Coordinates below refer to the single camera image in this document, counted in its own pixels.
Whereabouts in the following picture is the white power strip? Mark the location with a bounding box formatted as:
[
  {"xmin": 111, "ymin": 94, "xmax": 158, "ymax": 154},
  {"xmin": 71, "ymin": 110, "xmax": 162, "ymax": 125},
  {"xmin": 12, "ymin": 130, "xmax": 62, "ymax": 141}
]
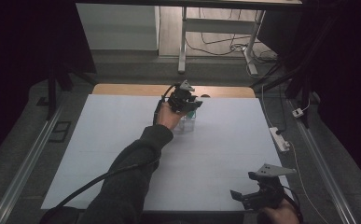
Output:
[{"xmin": 269, "ymin": 126, "xmax": 291, "ymax": 153}]

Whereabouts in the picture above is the person's left hand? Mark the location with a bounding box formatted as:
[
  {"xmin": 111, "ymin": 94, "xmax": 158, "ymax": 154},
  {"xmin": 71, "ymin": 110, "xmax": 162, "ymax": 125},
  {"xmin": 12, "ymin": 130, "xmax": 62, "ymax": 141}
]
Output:
[{"xmin": 156, "ymin": 101, "xmax": 186, "ymax": 131}]

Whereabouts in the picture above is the tangle of floor cables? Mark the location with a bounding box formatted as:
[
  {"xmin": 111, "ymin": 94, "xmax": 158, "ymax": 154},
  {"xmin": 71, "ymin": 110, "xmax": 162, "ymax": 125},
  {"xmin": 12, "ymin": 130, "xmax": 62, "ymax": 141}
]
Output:
[{"xmin": 186, "ymin": 8, "xmax": 279, "ymax": 63}]

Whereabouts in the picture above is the clear plastic organizer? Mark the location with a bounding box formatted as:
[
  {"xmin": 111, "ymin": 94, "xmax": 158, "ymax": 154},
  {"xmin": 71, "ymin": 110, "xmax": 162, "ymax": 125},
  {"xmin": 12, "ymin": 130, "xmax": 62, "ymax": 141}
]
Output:
[{"xmin": 173, "ymin": 110, "xmax": 198, "ymax": 133}]

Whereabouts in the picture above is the aluminium rail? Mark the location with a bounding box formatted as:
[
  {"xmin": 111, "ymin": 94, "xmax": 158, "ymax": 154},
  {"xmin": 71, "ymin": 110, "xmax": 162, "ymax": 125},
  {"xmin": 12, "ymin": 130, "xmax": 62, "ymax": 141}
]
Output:
[
  {"xmin": 288, "ymin": 99, "xmax": 359, "ymax": 224},
  {"xmin": 0, "ymin": 102, "xmax": 67, "ymax": 224}
]

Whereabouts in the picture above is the person's right hand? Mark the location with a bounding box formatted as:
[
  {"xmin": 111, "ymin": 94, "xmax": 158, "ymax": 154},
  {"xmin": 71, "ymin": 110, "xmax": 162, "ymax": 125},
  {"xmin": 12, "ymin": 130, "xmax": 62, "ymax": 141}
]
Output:
[{"xmin": 257, "ymin": 199, "xmax": 301, "ymax": 224}]

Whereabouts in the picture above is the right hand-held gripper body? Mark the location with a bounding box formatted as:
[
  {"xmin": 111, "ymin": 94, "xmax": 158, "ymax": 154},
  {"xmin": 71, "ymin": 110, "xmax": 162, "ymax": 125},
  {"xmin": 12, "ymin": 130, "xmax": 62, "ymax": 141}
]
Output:
[{"xmin": 243, "ymin": 163, "xmax": 298, "ymax": 211}]

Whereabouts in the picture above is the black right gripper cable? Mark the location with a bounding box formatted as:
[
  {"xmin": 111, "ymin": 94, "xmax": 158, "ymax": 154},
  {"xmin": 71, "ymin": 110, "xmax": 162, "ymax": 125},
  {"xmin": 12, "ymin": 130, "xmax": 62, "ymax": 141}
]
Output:
[{"xmin": 280, "ymin": 185, "xmax": 304, "ymax": 224}]

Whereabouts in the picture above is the white power strip cable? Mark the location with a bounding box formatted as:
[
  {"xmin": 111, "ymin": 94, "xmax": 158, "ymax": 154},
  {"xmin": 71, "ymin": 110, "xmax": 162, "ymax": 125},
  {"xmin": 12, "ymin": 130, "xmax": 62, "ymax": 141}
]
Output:
[{"xmin": 286, "ymin": 141, "xmax": 330, "ymax": 224}]

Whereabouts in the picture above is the wooden table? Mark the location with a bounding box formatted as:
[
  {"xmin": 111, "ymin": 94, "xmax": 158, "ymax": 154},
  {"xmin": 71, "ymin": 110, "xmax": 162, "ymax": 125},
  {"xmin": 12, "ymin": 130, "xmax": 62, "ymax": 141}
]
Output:
[{"xmin": 91, "ymin": 83, "xmax": 257, "ymax": 99}]

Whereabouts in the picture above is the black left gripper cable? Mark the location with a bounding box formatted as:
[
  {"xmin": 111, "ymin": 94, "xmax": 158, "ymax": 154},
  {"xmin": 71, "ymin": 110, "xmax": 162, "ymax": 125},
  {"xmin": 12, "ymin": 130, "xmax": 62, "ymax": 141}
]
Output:
[{"xmin": 49, "ymin": 83, "xmax": 182, "ymax": 216}]

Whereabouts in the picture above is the black metal stand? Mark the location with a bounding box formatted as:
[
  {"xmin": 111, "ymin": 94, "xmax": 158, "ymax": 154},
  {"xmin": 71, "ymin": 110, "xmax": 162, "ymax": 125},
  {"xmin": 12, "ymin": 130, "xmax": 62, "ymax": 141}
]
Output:
[
  {"xmin": 251, "ymin": 62, "xmax": 313, "ymax": 129},
  {"xmin": 46, "ymin": 62, "xmax": 98, "ymax": 120}
]

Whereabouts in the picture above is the white desk frame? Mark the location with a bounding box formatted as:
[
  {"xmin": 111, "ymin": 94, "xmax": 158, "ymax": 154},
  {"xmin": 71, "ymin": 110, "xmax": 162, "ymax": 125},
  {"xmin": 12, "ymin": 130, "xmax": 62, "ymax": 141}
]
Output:
[{"xmin": 177, "ymin": 6, "xmax": 267, "ymax": 76}]

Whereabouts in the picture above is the white cabinet panel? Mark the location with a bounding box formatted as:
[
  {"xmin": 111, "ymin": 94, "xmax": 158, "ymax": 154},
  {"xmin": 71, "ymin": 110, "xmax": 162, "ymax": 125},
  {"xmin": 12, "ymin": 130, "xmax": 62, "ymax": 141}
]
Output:
[{"xmin": 76, "ymin": 3, "xmax": 160, "ymax": 51}]

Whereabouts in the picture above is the white table cover sheet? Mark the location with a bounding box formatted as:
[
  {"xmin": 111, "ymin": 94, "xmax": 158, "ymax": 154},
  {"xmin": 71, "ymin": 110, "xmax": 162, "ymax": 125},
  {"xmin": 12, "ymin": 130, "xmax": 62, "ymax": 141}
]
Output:
[{"xmin": 41, "ymin": 93, "xmax": 293, "ymax": 213}]

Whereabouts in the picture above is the thin white cable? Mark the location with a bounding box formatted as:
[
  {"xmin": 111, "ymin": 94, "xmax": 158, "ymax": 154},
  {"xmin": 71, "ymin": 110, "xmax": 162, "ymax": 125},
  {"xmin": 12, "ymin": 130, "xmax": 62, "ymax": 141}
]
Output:
[{"xmin": 260, "ymin": 83, "xmax": 274, "ymax": 129}]

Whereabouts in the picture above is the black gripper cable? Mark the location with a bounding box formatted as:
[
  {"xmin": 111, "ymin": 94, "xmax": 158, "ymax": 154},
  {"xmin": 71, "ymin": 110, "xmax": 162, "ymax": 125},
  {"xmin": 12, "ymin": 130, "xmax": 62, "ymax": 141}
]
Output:
[
  {"xmin": 280, "ymin": 185, "xmax": 304, "ymax": 224},
  {"xmin": 49, "ymin": 83, "xmax": 182, "ymax": 216}
]

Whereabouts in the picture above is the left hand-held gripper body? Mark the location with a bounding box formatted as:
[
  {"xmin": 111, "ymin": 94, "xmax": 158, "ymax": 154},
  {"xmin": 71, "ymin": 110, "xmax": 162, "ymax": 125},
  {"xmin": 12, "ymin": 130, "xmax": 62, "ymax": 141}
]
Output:
[{"xmin": 167, "ymin": 79, "xmax": 201, "ymax": 114}]

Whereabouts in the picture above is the black floor frame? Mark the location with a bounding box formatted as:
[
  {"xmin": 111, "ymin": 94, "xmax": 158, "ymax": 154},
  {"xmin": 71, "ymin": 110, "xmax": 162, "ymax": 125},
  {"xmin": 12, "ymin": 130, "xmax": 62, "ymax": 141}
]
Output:
[{"xmin": 49, "ymin": 120, "xmax": 72, "ymax": 144}]

